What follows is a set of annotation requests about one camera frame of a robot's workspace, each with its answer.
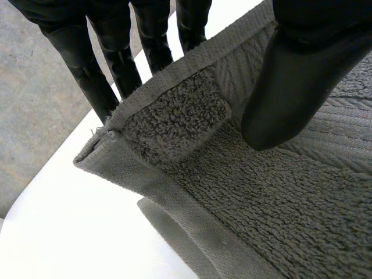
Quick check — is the grey towel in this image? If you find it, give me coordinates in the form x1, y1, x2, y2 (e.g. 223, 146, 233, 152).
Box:
73, 0, 372, 279

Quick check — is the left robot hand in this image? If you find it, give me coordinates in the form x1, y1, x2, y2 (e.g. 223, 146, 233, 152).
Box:
8, 0, 372, 152

